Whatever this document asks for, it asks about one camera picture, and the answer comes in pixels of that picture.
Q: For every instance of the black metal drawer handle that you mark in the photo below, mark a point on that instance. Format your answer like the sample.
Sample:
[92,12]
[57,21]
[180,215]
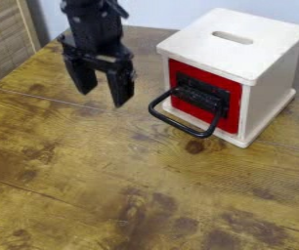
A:
[185,117]

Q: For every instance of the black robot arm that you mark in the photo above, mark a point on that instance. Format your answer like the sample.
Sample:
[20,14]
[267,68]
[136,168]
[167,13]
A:
[89,5]

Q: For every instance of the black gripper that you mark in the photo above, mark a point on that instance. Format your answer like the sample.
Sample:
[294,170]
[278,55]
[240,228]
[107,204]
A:
[93,48]

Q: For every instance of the white wooden box cabinet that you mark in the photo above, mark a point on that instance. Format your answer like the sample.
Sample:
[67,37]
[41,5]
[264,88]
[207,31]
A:
[248,49]

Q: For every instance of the red wooden drawer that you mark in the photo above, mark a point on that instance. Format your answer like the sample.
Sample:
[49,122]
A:
[228,124]

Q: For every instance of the wooden panel at left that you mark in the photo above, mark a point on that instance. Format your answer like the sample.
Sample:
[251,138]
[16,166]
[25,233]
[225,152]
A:
[19,41]

